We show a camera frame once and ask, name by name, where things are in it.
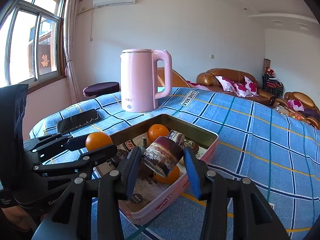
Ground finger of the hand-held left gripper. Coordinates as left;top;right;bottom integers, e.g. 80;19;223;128
24;133;88;156
33;144;118;178

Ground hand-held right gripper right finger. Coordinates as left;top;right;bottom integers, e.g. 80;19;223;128
183;146;285;240

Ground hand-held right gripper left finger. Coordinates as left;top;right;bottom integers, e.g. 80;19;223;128
31;146;143;240

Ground orange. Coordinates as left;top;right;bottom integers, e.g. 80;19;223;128
85;131;113;152
147;124;170;142
153;165;181;184

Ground pink tin box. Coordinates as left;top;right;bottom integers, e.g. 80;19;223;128
94;114;219;225

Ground black smartphone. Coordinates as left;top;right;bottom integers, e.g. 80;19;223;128
55;108;102;133

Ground purple cushioned stool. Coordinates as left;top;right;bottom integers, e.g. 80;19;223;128
83;81;120;98

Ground blue plaid tablecloth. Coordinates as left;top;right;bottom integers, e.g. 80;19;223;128
29;86;320;240

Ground window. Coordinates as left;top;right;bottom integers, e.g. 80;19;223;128
0;0;68;90

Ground pink electric kettle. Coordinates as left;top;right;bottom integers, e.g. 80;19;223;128
120;49;173;113

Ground pink floral cloth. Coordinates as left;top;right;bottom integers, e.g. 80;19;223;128
186;80;213;92

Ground brown leather sofa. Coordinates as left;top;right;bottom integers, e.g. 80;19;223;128
196;68;275;105

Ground white pillow magenta flowers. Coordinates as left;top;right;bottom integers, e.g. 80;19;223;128
287;99;305;112
232;82;253;97
215;76;238;92
244;76;258;95

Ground brown leather chaise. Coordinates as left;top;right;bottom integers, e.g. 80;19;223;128
157;67;190;88

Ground pale pink curtain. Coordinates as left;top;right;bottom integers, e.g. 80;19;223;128
62;0;85;103

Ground cluttered coffee table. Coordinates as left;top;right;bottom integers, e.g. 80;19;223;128
275;105;308;121

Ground stacked black chairs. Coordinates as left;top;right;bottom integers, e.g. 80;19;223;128
262;74;284;98

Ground brown leather armchair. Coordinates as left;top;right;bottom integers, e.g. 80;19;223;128
274;91;320;130

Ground purple cloth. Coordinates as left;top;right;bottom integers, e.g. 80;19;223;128
304;107;320;121

